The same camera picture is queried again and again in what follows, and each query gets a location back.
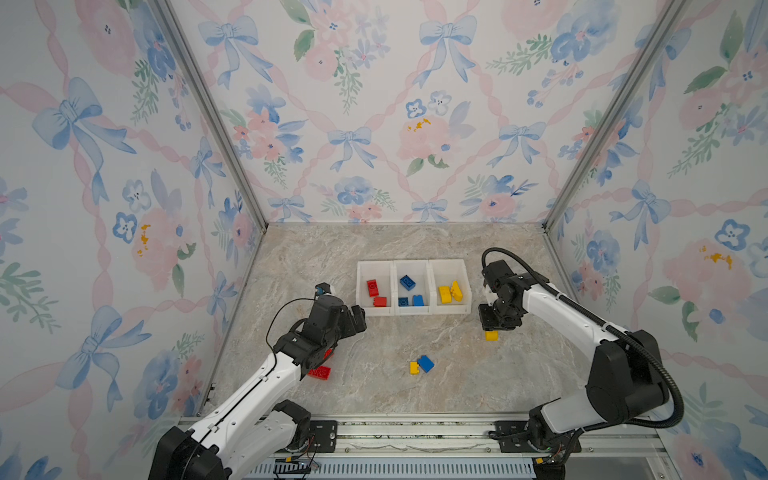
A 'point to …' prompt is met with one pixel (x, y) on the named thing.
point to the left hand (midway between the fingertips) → (353, 313)
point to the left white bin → (384, 272)
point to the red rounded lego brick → (373, 288)
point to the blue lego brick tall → (417, 300)
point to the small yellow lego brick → (414, 368)
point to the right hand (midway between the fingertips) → (488, 324)
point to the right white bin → (443, 272)
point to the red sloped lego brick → (380, 301)
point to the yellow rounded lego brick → (445, 294)
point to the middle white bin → (417, 270)
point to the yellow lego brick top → (492, 335)
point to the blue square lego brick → (403, 302)
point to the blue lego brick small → (425, 363)
